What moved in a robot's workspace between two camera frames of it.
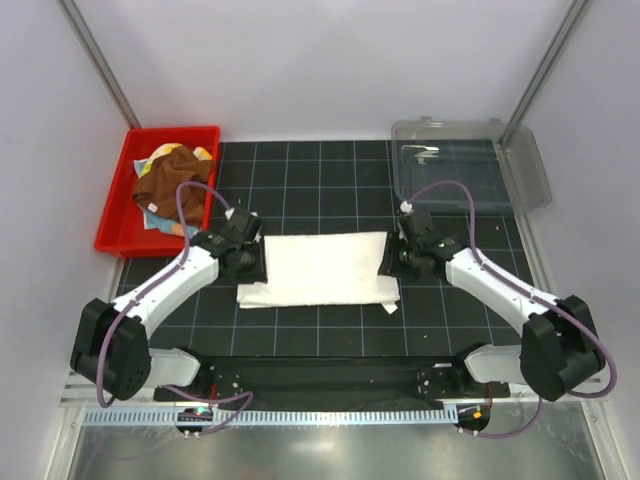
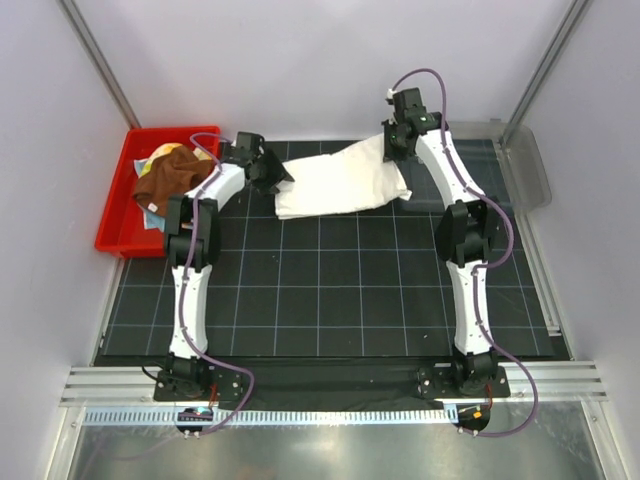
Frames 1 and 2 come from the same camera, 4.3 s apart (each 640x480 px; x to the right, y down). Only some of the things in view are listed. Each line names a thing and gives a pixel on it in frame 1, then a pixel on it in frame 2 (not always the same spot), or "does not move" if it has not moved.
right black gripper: (390, 262) to (390, 154)
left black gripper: (258, 272) to (277, 173)
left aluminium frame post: (72, 14) does not move
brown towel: (157, 187) does not move
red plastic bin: (122, 230) does not move
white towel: (323, 270) to (350, 179)
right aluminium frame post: (562, 35) does not move
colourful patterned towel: (151, 219) does not move
